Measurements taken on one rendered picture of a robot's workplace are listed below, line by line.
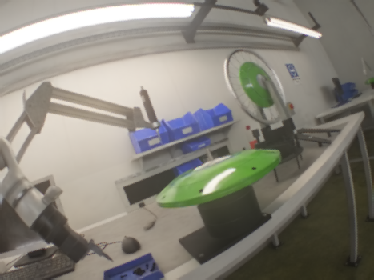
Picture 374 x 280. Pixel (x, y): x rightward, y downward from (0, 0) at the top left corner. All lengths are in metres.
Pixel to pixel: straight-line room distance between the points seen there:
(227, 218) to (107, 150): 1.02
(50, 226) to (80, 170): 0.93
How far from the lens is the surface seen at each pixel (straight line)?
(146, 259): 0.50
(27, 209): 0.41
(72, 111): 0.62
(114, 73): 1.51
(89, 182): 1.29
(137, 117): 0.74
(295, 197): 0.56
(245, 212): 0.42
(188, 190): 0.34
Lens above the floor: 1.14
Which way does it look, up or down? 3 degrees up
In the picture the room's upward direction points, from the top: 21 degrees counter-clockwise
